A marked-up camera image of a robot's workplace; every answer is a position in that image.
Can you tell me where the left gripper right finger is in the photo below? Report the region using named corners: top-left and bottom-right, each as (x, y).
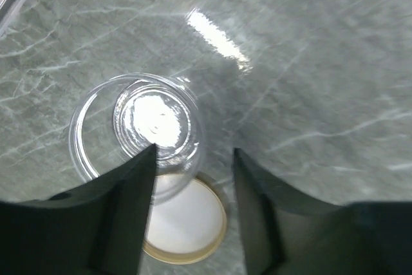
top-left (233, 148), bottom-right (411, 274)

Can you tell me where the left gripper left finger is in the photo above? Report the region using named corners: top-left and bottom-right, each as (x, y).
top-left (1, 145), bottom-right (157, 274)

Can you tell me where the clear plastic jar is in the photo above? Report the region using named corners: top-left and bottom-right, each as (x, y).
top-left (68, 73), bottom-right (206, 204)

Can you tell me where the white gold jar lid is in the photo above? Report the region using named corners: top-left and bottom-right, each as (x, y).
top-left (143, 178), bottom-right (227, 265)

